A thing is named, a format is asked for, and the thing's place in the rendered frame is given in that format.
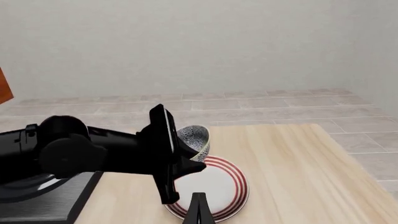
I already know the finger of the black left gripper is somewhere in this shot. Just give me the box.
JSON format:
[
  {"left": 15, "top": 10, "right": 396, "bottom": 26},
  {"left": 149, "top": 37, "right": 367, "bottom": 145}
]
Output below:
[
  {"left": 172, "top": 133, "right": 200, "bottom": 162},
  {"left": 169, "top": 159, "right": 208, "bottom": 185}
]

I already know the wooden cabinet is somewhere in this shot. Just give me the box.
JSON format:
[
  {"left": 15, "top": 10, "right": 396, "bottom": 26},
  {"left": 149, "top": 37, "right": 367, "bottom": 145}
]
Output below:
[{"left": 0, "top": 67, "right": 15, "bottom": 105}]

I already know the patterned black white bowl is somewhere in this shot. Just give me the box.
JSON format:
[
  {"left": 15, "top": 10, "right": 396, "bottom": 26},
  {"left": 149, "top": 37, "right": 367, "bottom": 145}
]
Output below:
[{"left": 176, "top": 124, "right": 213, "bottom": 162}]

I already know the white plate with red rings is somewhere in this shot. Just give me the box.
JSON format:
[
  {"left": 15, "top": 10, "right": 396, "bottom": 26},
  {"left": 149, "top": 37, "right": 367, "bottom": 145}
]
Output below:
[{"left": 164, "top": 155, "right": 251, "bottom": 223}]

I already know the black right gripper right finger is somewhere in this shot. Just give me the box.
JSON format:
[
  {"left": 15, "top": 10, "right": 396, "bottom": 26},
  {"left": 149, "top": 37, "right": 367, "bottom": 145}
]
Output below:
[{"left": 198, "top": 192, "right": 216, "bottom": 224}]

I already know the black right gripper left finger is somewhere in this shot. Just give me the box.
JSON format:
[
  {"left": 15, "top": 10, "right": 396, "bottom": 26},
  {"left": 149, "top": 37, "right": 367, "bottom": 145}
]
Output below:
[{"left": 184, "top": 192, "right": 200, "bottom": 224}]

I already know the flat black stove plate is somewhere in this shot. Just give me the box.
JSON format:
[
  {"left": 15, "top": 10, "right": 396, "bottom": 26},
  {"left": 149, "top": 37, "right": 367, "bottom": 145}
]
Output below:
[{"left": 0, "top": 170, "right": 104, "bottom": 224}]

